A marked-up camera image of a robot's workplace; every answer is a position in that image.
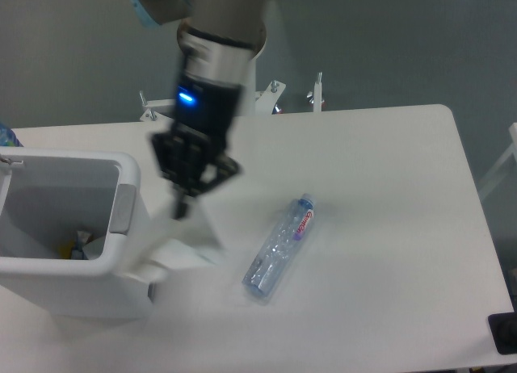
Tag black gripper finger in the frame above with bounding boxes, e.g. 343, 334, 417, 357
173, 153, 242, 220
150, 131, 189, 187

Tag black device at table edge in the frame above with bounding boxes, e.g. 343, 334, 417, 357
488, 312, 516, 355

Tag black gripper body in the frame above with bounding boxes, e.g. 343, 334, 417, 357
166, 74, 242, 164

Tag white paper wrapper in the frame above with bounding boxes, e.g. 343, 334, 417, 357
117, 200, 225, 284

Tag white frame at right edge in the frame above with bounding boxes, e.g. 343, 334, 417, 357
477, 123, 516, 203

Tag white plastic trash can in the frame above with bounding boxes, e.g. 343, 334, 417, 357
1, 147, 153, 319

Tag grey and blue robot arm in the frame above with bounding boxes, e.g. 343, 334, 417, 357
130, 0, 270, 220

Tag trash inside can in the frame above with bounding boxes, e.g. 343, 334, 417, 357
57, 230, 106, 260

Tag blue bottle behind trash can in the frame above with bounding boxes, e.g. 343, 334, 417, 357
0, 123, 23, 147

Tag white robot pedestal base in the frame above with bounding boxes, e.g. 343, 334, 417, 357
138, 21, 324, 123

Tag clear plastic water bottle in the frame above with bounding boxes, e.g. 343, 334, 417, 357
242, 193, 316, 300

